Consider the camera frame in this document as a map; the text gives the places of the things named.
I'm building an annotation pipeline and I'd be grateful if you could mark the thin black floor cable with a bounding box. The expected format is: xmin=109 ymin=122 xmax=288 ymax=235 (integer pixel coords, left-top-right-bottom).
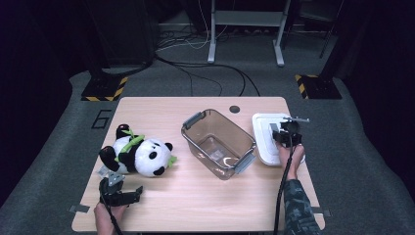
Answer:
xmin=169 ymin=62 xmax=225 ymax=98

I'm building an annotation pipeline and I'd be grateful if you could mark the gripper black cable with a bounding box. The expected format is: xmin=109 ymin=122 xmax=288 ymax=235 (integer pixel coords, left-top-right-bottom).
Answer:
xmin=273 ymin=140 xmax=299 ymax=235
xmin=100 ymin=195 xmax=124 ymax=235

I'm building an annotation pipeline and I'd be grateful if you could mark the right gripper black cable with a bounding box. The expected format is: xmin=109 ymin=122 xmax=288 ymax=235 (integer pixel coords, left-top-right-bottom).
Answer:
xmin=273 ymin=140 xmax=299 ymax=235

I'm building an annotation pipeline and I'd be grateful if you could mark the thick black floor cable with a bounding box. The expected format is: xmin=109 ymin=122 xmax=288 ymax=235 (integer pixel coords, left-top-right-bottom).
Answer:
xmin=153 ymin=53 xmax=262 ymax=98

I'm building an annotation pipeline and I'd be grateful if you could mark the white storage box lid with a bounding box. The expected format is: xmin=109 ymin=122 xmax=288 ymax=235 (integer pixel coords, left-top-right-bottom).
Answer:
xmin=252 ymin=112 xmax=306 ymax=166

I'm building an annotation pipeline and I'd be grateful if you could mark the person's left hand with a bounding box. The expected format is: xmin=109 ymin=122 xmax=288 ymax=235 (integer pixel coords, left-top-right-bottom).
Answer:
xmin=93 ymin=201 xmax=129 ymax=235

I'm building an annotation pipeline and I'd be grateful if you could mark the panda plush toy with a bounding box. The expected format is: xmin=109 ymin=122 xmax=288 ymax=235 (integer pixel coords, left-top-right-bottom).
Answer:
xmin=96 ymin=122 xmax=178 ymax=179

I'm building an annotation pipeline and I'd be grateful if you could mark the grey tape piece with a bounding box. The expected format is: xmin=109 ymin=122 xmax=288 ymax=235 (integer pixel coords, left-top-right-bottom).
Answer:
xmin=311 ymin=206 xmax=332 ymax=217
xmin=68 ymin=204 xmax=91 ymax=214

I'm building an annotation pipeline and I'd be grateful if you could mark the white metal table frame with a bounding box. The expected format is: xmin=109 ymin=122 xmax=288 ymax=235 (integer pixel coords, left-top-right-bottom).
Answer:
xmin=207 ymin=0 xmax=292 ymax=68

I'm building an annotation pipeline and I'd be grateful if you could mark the white floor cable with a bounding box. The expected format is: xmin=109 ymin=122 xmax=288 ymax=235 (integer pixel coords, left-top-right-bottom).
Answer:
xmin=156 ymin=0 xmax=229 ymax=53

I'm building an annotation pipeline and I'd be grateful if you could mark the black striped-edge stand base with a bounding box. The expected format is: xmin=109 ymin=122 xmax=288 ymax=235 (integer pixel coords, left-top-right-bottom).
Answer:
xmin=295 ymin=73 xmax=343 ymax=100
xmin=80 ymin=75 xmax=129 ymax=102

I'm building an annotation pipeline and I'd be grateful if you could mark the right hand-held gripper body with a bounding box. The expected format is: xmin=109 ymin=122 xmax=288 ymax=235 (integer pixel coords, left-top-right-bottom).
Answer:
xmin=278 ymin=116 xmax=311 ymax=149

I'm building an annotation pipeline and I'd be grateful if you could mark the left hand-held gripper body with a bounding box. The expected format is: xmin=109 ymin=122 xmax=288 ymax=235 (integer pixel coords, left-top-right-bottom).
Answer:
xmin=98 ymin=171 xmax=131 ymax=208

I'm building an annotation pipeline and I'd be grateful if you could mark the person's right hand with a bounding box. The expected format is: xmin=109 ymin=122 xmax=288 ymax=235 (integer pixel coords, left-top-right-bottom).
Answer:
xmin=276 ymin=142 xmax=306 ymax=181

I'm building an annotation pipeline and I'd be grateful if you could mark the clear plastic storage box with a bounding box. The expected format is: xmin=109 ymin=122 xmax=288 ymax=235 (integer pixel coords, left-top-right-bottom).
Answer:
xmin=180 ymin=108 xmax=257 ymax=181

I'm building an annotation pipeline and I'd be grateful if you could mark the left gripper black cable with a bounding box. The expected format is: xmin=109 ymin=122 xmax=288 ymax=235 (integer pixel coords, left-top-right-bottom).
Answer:
xmin=100 ymin=195 xmax=124 ymax=235

